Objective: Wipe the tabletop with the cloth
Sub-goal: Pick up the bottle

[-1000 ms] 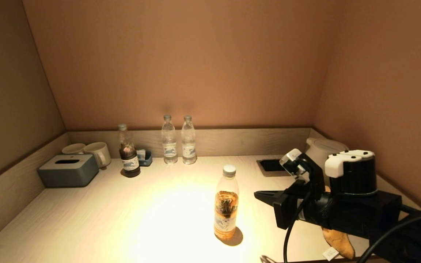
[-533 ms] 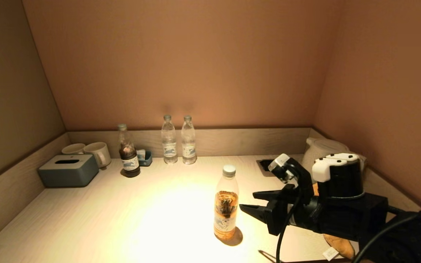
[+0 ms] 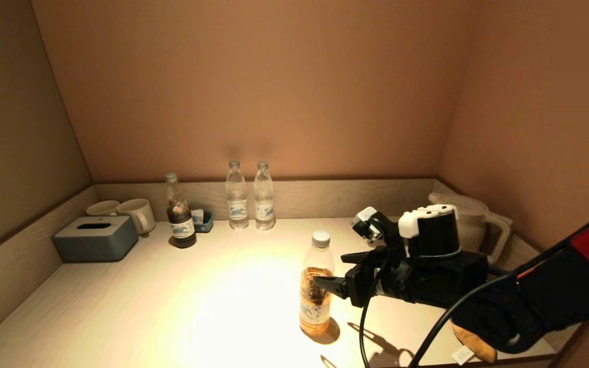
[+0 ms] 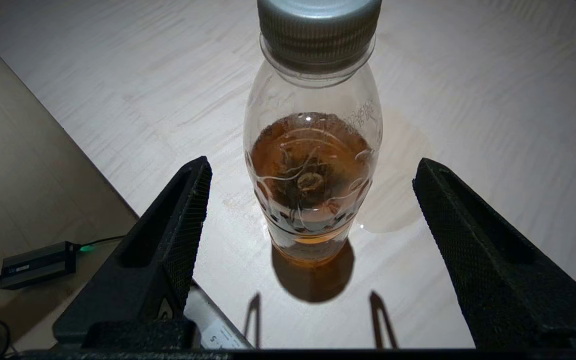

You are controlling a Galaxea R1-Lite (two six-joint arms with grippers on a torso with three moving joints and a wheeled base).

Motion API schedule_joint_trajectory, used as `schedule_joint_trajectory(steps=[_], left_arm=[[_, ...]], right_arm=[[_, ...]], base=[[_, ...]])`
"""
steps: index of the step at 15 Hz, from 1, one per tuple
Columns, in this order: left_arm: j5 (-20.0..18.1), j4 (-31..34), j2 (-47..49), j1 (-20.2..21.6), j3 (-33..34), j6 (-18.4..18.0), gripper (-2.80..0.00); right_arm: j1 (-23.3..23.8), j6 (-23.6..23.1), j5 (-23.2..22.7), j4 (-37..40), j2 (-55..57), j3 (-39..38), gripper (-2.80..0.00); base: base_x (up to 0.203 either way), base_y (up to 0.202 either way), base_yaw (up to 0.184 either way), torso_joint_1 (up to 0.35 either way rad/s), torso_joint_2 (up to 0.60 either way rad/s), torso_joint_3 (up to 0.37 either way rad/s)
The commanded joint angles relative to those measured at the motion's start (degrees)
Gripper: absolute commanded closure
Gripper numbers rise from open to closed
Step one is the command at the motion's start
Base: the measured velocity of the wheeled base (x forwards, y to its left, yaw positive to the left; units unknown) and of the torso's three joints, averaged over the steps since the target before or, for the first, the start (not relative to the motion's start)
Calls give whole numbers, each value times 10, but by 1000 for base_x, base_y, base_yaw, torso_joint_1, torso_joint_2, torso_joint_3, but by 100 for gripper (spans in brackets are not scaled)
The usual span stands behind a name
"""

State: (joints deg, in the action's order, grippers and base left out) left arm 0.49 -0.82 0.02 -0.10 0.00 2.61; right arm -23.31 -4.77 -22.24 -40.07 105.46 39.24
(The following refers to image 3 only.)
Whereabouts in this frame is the amber tea bottle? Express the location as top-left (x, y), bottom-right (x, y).
top-left (299, 230), bottom-right (336, 336)

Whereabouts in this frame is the orange cloth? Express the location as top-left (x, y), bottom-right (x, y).
top-left (450, 322), bottom-right (497, 365)

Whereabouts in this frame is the white electric kettle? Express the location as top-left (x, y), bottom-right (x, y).
top-left (427, 193), bottom-right (514, 264)

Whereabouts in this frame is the clear water bottle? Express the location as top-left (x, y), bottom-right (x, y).
top-left (253, 161), bottom-right (276, 231)
top-left (225, 160), bottom-right (250, 230)

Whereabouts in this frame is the small blue tray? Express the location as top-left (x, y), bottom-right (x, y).
top-left (192, 210), bottom-right (214, 234)

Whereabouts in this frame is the dark drink bottle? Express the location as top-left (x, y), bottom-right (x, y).
top-left (165, 173), bottom-right (197, 249)

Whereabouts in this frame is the grey-blue tissue box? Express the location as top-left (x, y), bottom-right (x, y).
top-left (53, 215), bottom-right (139, 263)

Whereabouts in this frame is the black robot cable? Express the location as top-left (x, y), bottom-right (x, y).
top-left (358, 256), bottom-right (525, 368)

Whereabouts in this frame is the white mug with handle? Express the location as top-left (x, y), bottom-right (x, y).
top-left (117, 198), bottom-right (156, 236)

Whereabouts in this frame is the white mug without visible handle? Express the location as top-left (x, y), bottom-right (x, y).
top-left (86, 200), bottom-right (121, 216)

